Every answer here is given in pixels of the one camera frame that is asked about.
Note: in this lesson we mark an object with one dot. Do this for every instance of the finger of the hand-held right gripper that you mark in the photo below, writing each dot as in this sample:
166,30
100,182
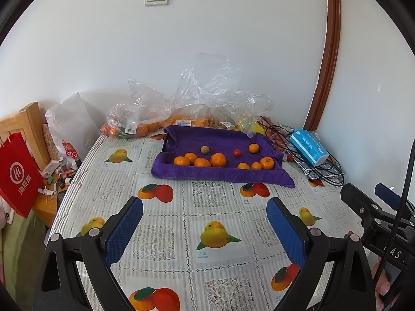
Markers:
358,202
390,196

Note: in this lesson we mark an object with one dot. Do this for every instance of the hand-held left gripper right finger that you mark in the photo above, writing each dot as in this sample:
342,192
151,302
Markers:
285,233

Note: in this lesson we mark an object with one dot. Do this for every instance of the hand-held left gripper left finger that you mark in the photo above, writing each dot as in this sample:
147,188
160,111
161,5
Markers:
124,230

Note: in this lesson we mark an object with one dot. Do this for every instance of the mandarin with green stem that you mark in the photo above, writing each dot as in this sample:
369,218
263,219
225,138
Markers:
267,163

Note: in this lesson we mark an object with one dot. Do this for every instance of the orange mandarin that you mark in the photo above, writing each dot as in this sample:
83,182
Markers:
256,166
181,162
202,162
218,160
243,166
190,157
254,148

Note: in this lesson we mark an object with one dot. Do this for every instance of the purple towel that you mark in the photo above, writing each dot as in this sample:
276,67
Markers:
223,176

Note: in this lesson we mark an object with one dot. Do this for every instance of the black tray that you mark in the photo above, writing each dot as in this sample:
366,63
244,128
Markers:
167,144

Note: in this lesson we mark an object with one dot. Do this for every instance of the small yellow-green fruit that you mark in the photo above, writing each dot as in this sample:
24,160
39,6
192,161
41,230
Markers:
204,149

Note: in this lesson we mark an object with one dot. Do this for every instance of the person's right hand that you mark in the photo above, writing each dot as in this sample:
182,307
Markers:
381,290

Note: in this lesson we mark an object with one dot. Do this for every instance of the fruit print tablecloth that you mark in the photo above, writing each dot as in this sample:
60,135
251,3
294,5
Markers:
168,230

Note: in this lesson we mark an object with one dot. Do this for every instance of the black white patterned pouch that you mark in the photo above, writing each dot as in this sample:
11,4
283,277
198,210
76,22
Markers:
311,170

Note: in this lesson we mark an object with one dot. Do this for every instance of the blue tissue pack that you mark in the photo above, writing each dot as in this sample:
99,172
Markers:
308,145

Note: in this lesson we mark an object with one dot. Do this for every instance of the wooden nightstand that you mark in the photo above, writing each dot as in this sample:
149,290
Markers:
45,207

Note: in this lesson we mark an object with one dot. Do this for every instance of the pile of small toiletries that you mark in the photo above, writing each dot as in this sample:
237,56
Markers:
61,171

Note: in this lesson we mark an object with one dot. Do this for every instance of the clear bag of red fruit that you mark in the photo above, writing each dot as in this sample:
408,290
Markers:
278,139

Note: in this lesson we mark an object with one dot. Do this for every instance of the clear bag of leafy mandarins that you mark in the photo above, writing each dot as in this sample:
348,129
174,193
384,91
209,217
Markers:
136,126

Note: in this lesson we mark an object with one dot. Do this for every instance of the green bed sheet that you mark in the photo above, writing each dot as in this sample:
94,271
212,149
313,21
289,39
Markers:
19,249

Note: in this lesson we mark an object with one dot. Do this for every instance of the beige patterned paper bag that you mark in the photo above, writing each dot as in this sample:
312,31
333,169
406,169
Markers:
50,142

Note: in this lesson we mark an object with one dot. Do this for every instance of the red paper bag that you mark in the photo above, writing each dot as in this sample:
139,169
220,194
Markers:
19,175

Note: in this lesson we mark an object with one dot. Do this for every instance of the white pink plastic bag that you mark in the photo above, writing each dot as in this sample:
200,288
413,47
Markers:
5,212

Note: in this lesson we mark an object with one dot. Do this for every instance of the white plastic bag red logo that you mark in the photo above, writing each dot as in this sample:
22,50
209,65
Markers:
73,120

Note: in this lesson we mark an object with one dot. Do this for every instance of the clear bag of yellow fruit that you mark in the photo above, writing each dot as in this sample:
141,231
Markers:
256,103

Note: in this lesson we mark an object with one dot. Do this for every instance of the large clear bag of oranges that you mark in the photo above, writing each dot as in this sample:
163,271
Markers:
207,84

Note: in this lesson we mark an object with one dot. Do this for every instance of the brown wooden door frame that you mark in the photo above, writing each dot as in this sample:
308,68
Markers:
330,39

